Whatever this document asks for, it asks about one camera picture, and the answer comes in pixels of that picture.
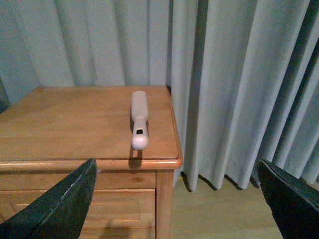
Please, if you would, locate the pale grey curtain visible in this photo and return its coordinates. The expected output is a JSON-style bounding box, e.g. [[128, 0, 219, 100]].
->
[[0, 0, 319, 190]]

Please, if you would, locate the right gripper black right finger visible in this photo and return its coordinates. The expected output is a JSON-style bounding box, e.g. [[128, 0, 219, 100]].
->
[[257, 160, 319, 239]]

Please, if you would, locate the white handheld lint roller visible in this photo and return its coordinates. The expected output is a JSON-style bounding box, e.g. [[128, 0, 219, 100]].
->
[[131, 91, 149, 150]]

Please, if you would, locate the wooden nightstand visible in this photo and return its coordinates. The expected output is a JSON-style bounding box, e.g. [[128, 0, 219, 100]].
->
[[0, 86, 182, 239]]

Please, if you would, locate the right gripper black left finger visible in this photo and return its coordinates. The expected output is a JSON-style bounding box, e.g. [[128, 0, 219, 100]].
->
[[0, 159, 97, 239]]

